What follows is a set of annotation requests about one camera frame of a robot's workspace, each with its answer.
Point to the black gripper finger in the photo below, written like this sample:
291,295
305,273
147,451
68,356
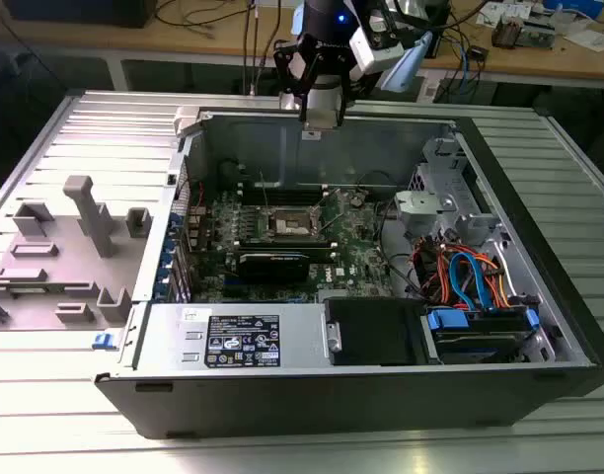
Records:
279,64
347,84

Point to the CPU with silver top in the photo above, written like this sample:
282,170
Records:
322,119

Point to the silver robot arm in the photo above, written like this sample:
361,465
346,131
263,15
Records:
405,64

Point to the black RAM slot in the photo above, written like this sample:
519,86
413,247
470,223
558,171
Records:
282,188
287,243
287,253
282,198

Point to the CPU socket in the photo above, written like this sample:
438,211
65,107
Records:
289,224

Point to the black tower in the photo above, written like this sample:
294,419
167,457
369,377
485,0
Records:
440,29

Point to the grey case latch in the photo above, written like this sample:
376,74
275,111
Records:
186,121

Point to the round coin battery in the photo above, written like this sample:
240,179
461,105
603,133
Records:
358,201

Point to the small black box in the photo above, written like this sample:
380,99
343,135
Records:
477,53

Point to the wooden desk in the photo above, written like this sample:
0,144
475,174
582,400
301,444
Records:
134,39

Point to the silver drive cage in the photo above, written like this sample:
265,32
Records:
430,207

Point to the green motherboard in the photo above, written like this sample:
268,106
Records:
351,237

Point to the white printed sheet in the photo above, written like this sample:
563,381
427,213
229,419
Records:
489,14

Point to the copper heat sink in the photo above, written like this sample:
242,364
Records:
504,34

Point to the green circuit board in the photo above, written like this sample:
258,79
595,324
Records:
539,33

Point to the black graphics card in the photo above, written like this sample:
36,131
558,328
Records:
272,269

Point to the large black box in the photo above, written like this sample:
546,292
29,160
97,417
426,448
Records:
85,12

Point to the blue box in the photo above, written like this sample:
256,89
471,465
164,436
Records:
578,6

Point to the white paper sheet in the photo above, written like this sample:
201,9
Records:
590,39

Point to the black drive box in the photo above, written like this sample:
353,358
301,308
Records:
376,331

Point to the grey parts rack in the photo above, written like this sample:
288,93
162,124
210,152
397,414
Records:
70,257

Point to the hard disk in blue carrier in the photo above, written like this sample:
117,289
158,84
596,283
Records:
479,340

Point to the silver power supply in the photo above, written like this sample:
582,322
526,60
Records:
173,336

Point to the small blue clip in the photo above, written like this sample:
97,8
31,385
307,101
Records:
104,340

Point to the black open PC case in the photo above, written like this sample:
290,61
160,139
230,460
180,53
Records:
282,405

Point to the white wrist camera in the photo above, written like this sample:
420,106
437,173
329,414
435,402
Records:
368,49

